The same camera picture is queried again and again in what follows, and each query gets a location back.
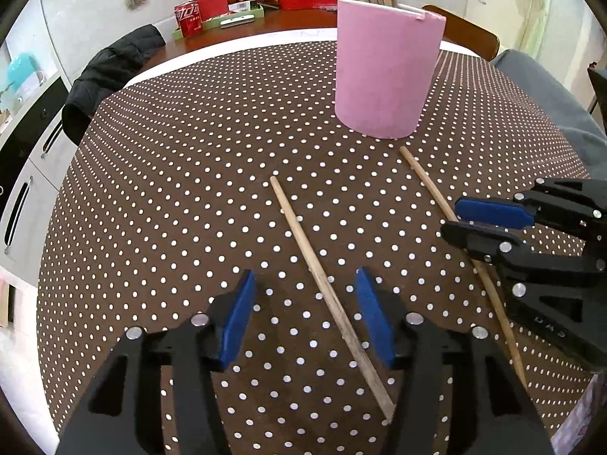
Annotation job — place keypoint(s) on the white flat device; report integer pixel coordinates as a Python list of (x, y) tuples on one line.
[(235, 20)]

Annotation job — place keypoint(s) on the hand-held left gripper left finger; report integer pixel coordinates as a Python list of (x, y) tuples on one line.
[(234, 322)]

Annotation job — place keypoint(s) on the red soda can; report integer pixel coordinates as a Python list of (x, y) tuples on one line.
[(188, 19)]

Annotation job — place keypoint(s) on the brown wooden chair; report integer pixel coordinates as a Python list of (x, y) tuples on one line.
[(467, 33)]

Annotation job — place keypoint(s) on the single wooden chopstick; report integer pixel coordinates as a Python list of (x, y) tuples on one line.
[(323, 279), (425, 194)]

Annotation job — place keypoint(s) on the teal humidifier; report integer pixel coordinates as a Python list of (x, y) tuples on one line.
[(23, 76)]

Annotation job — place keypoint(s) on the brown polka dot tablecloth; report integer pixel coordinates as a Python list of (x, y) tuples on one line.
[(189, 175)]

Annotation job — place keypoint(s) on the grey garment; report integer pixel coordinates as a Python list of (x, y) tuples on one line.
[(545, 99)]

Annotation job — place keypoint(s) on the white and black cabinet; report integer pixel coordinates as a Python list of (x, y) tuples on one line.
[(28, 161)]

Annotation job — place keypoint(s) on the light green curtain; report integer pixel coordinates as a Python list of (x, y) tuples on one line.
[(536, 14)]

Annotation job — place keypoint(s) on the green tray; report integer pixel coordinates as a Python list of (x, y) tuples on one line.
[(213, 23)]

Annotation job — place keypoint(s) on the brown wooden table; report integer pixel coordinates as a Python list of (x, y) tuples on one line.
[(284, 21)]

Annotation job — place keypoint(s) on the small white carton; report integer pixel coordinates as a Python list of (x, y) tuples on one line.
[(243, 7)]

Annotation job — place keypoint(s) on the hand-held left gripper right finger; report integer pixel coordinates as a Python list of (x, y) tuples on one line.
[(374, 322)]

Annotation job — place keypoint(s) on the pink cup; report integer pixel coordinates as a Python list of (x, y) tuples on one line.
[(384, 71)]

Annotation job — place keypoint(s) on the black jacket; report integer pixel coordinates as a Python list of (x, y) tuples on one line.
[(109, 71)]

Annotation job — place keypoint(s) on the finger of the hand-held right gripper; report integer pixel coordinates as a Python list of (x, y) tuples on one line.
[(474, 239), (493, 212)]

